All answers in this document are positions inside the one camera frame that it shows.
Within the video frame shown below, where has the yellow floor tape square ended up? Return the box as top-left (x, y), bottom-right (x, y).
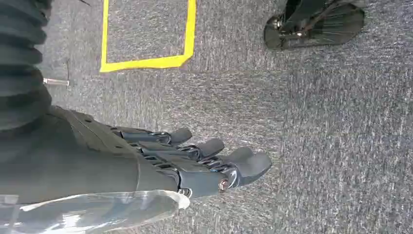
top-left (99, 0), bottom-right (197, 73)

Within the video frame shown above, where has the small metal peg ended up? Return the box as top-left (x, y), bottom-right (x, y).
top-left (42, 78), bottom-right (70, 87)

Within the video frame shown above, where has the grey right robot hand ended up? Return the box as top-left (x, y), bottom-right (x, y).
top-left (0, 105), bottom-right (273, 227)

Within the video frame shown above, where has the transparent plastic wrap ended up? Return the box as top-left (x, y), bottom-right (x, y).
top-left (0, 190), bottom-right (191, 234)

